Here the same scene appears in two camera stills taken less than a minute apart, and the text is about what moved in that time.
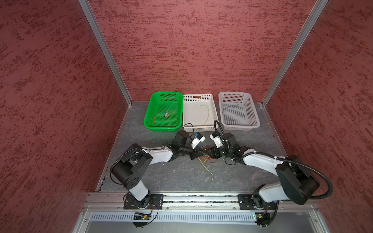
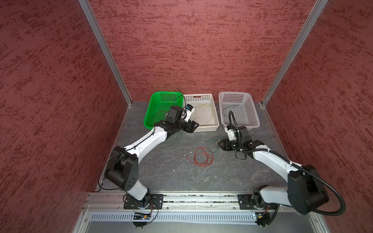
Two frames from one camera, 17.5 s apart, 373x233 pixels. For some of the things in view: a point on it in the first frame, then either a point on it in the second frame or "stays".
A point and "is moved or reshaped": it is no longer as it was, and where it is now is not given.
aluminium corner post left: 89,14 stays
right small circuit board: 262,219 stays
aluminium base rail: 199,212 stays
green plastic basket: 164,112 stays
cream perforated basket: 199,112 stays
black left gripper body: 193,153 to 188,126
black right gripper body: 216,152 to 233,144
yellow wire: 208,112 is moved or reshaped
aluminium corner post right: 315,13 stays
